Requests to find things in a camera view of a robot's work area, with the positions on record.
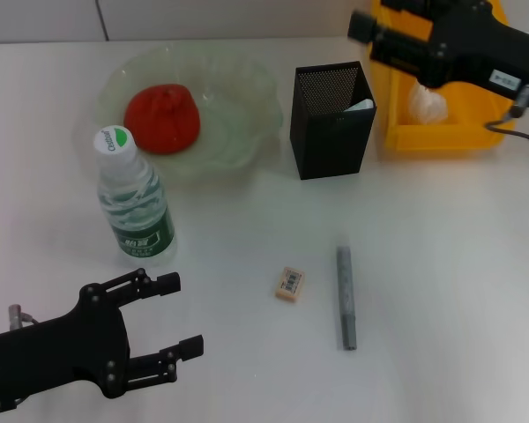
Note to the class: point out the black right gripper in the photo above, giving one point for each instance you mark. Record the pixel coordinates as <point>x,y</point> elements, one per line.
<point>467,48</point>

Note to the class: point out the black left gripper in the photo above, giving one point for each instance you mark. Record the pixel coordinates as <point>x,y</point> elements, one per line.
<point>61,357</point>

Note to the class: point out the white paper ball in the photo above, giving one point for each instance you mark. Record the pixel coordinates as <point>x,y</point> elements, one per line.
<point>427,106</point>

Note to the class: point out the clear green-label water bottle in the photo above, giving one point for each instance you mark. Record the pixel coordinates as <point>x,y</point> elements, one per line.
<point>136,207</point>

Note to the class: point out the beige eraser with barcode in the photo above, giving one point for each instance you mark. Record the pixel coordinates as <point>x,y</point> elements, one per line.
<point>290,284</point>

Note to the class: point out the grey marker pen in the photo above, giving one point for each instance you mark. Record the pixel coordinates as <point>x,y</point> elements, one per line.
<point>347,295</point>

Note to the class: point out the red tomato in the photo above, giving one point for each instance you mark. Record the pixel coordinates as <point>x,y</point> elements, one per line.
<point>161,119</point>

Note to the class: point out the black mesh pen holder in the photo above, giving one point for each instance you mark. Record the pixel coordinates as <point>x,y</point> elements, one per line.
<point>330,141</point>

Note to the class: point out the pale green glass fruit plate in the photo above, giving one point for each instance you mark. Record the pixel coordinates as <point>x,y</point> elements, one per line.
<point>238,128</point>

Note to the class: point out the yellow plastic bin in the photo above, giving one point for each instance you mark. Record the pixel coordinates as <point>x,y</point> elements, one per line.
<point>449,134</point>

